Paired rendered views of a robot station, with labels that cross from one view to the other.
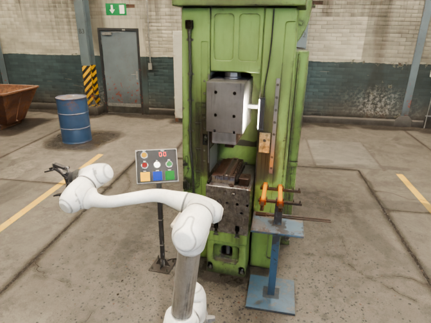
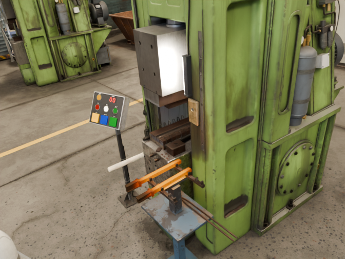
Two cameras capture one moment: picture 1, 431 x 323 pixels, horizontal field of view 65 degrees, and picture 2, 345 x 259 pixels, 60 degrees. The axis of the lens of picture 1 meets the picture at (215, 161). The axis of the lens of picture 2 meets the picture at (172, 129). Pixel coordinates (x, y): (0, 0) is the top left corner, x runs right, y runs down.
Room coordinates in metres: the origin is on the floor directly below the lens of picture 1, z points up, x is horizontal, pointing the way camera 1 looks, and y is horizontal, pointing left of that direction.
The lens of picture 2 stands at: (1.27, -1.49, 2.15)
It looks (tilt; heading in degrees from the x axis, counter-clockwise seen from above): 30 degrees down; 43
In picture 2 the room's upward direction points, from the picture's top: 5 degrees counter-clockwise
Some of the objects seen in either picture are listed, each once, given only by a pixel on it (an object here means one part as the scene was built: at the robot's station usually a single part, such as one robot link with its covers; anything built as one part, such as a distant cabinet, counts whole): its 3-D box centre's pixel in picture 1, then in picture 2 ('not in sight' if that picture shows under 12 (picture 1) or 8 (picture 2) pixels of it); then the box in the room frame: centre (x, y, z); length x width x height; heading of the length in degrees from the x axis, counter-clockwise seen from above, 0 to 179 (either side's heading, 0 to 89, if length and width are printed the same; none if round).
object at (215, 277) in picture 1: (219, 273); (161, 229); (2.56, -0.05, 0.01); 0.58 x 0.39 x 0.01; 76
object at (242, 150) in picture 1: (241, 117); not in sight; (3.11, -0.24, 1.37); 0.41 x 0.10 x 0.91; 76
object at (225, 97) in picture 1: (235, 103); (176, 57); (2.80, -0.16, 1.57); 0.42 x 0.39 x 0.40; 166
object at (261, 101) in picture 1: (265, 73); (186, 23); (2.65, -0.37, 1.83); 0.07 x 0.04 x 0.90; 76
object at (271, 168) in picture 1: (274, 148); (225, 120); (2.86, -0.52, 1.15); 0.44 x 0.26 x 2.30; 166
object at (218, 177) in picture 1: (228, 169); (178, 130); (2.81, -0.12, 0.96); 0.42 x 0.20 x 0.09; 166
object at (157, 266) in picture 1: (162, 261); (129, 195); (2.67, 0.50, 0.05); 0.22 x 0.22 x 0.09; 76
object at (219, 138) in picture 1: (229, 131); (175, 89); (2.81, -0.12, 1.32); 0.42 x 0.20 x 0.10; 166
